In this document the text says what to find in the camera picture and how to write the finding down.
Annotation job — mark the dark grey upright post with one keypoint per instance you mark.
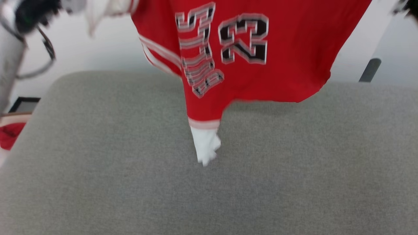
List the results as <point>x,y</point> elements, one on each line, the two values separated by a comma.
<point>370,70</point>

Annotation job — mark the red garment in basket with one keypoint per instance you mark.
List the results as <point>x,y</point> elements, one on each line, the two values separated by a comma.
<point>9,135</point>

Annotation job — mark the red basketball jersey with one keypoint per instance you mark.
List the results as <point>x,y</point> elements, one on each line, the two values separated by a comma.
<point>261,75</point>

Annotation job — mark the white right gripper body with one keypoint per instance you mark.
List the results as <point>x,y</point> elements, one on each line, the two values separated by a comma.
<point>409,6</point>

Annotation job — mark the grey fabric sofa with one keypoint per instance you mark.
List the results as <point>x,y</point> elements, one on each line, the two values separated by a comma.
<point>209,179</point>

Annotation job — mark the black rectangular frame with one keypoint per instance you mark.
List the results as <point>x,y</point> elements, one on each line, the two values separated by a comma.
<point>24,104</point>

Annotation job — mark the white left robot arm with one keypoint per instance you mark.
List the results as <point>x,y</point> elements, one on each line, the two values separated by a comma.
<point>9,68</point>

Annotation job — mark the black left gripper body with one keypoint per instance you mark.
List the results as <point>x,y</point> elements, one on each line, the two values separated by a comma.
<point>34,14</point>

